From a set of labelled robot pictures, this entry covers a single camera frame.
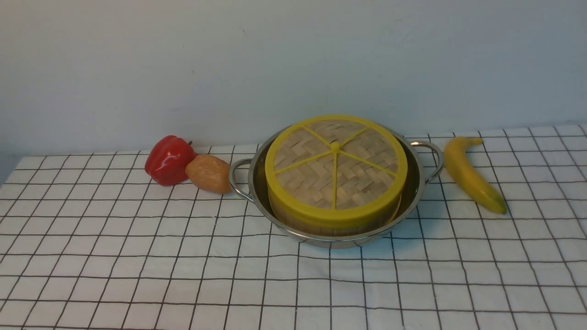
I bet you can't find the yellow woven steamer lid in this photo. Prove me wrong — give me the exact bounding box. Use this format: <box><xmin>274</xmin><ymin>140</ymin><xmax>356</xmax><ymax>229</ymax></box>
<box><xmin>264</xmin><ymin>115</ymin><xmax>409</xmax><ymax>225</ymax></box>

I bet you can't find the yellow bamboo steamer basket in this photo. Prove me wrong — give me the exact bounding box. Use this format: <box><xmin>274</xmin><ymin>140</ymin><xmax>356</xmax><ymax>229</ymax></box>
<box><xmin>271</xmin><ymin>195</ymin><xmax>403</xmax><ymax>237</ymax></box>

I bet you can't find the stainless steel pot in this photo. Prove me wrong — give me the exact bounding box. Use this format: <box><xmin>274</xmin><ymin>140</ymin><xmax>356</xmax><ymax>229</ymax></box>
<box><xmin>229</xmin><ymin>125</ymin><xmax>444</xmax><ymax>248</ymax></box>

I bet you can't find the brown potato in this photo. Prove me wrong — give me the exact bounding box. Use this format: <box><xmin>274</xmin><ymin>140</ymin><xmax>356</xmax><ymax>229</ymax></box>
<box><xmin>185</xmin><ymin>154</ymin><xmax>231</xmax><ymax>194</ymax></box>

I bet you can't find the red bell pepper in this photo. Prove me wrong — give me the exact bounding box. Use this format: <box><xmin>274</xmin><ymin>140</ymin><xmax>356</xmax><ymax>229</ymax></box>
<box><xmin>144</xmin><ymin>135</ymin><xmax>198</xmax><ymax>186</ymax></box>

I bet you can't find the yellow banana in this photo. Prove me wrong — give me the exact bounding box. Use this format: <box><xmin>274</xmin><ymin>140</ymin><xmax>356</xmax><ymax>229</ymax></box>
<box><xmin>444</xmin><ymin>136</ymin><xmax>508</xmax><ymax>215</ymax></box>

